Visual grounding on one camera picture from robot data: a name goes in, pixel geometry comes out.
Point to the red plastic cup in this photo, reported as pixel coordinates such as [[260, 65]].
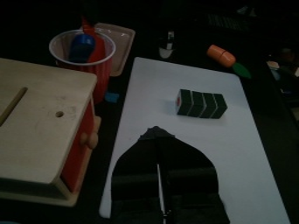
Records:
[[101, 75]]

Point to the wooden box with red drawer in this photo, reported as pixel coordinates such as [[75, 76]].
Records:
[[39, 131]]

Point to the small blue block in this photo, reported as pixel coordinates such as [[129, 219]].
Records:
[[111, 97]]

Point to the clear plastic tray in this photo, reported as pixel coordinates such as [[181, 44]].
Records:
[[123, 46]]

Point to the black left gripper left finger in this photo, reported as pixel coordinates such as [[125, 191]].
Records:
[[133, 175]]

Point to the green toy sushi end piece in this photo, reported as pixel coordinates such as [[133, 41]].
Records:
[[184, 102]]

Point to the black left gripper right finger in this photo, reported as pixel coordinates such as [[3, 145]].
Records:
[[191, 180]]

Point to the white cutting board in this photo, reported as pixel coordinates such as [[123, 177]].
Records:
[[218, 145]]

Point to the red toy utensil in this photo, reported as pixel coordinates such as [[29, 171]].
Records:
[[97, 48]]

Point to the blue toy utensil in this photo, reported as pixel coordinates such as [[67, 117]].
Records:
[[80, 48]]

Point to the orange toy carrot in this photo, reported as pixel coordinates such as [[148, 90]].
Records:
[[222, 56]]

